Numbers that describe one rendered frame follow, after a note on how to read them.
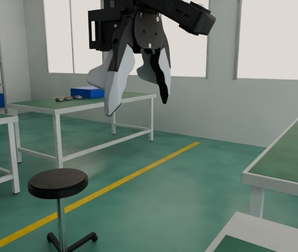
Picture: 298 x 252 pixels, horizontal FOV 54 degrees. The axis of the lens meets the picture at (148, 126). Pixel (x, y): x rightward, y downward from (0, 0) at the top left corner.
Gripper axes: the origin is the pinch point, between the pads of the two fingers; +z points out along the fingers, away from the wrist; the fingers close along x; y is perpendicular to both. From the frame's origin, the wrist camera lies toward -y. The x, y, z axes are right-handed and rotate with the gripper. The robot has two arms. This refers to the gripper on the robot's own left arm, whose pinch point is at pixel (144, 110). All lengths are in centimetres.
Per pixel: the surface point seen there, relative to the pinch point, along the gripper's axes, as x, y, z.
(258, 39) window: -405, 80, -39
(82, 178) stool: -78, 96, 59
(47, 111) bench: -159, 229, 43
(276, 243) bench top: -42, -14, 40
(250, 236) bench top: -41, -8, 40
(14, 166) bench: -112, 221, 88
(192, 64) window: -407, 181, -4
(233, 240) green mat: -37, -4, 40
